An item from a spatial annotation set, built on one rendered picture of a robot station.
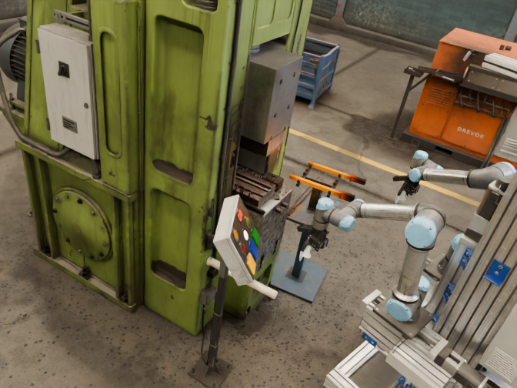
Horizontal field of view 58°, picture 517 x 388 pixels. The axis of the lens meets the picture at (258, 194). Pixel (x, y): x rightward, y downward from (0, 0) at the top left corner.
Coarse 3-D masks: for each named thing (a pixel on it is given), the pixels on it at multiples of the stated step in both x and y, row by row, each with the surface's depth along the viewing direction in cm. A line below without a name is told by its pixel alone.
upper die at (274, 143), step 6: (282, 132) 256; (246, 138) 250; (276, 138) 251; (282, 138) 259; (240, 144) 254; (246, 144) 251; (252, 144) 249; (258, 144) 247; (270, 144) 247; (276, 144) 255; (252, 150) 251; (258, 150) 249; (264, 150) 247; (270, 150) 250
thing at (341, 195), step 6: (306, 180) 300; (312, 186) 298; (318, 186) 297; (324, 186) 297; (336, 192) 293; (342, 192) 292; (348, 192) 293; (342, 198) 294; (348, 198) 292; (354, 198) 290
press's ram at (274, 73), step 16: (272, 48) 243; (256, 64) 221; (272, 64) 223; (288, 64) 227; (256, 80) 225; (272, 80) 221; (288, 80) 234; (256, 96) 229; (272, 96) 225; (288, 96) 243; (256, 112) 233; (272, 112) 233; (288, 112) 251; (256, 128) 237; (272, 128) 241
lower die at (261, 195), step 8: (248, 176) 282; (256, 176) 284; (240, 184) 275; (248, 184) 276; (264, 184) 276; (272, 184) 279; (232, 192) 272; (240, 192) 269; (248, 192) 270; (256, 192) 270; (264, 192) 271; (272, 192) 280; (256, 200) 266; (264, 200) 272
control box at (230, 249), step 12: (228, 204) 224; (240, 204) 227; (228, 216) 215; (240, 216) 221; (228, 228) 207; (240, 228) 217; (216, 240) 203; (228, 240) 202; (240, 240) 213; (228, 252) 206; (240, 252) 209; (228, 264) 210; (240, 264) 209; (240, 276) 213; (252, 276) 215
